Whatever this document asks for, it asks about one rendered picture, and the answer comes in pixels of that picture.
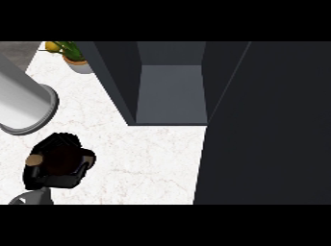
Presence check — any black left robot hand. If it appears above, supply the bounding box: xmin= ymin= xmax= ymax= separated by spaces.
xmin=20 ymin=132 xmax=97 ymax=191

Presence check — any dark wine bottle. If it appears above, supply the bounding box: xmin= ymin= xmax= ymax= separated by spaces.
xmin=23 ymin=145 xmax=95 ymax=177

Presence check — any dark grey cabinet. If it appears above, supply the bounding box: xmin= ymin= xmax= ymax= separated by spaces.
xmin=75 ymin=40 xmax=251 ymax=127

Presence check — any dark grey cabinet door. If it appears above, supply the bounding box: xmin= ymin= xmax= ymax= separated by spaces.
xmin=193 ymin=40 xmax=331 ymax=206

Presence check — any white cylindrical appliance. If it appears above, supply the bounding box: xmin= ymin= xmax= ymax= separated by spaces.
xmin=0 ymin=41 xmax=60 ymax=136

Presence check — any potted plant with yellow flower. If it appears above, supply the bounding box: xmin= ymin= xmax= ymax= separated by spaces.
xmin=44 ymin=40 xmax=95 ymax=75

